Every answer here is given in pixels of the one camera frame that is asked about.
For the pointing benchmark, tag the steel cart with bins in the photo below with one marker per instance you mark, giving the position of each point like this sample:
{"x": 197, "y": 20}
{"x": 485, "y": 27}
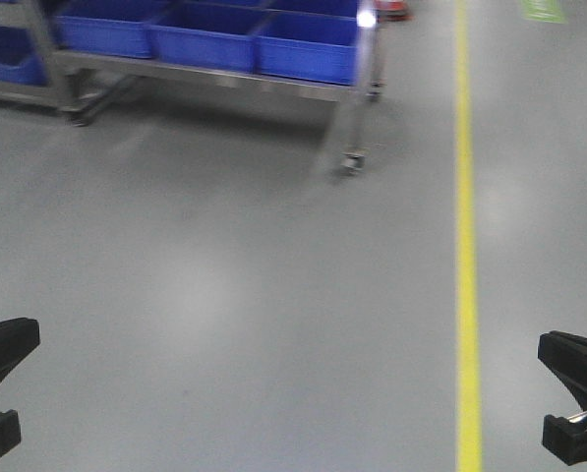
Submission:
{"x": 73, "y": 56}

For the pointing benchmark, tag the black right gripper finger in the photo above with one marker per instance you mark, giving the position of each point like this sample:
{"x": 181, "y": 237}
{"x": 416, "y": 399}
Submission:
{"x": 565, "y": 355}
{"x": 566, "y": 437}

